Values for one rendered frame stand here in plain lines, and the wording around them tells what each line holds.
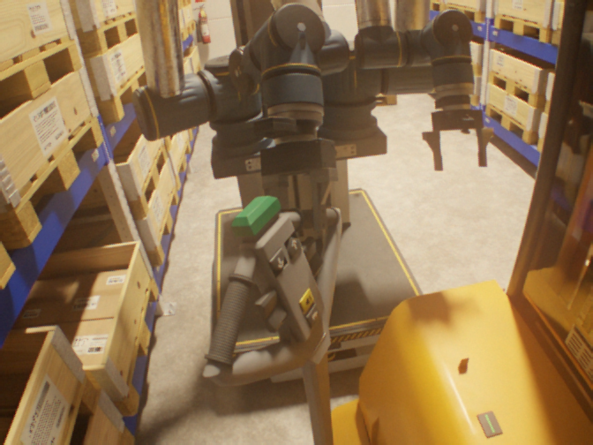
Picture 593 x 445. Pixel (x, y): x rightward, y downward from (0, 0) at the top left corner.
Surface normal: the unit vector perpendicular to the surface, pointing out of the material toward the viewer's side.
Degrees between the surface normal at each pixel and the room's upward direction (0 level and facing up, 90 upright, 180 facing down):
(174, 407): 0
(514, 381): 0
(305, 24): 62
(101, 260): 90
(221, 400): 0
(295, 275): 74
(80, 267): 90
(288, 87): 57
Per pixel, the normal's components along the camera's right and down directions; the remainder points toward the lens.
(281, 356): 0.81, -0.17
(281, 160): -0.57, 0.05
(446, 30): 0.00, 0.17
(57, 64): 0.11, 0.55
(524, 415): -0.10, -0.82
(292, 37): 0.37, 0.06
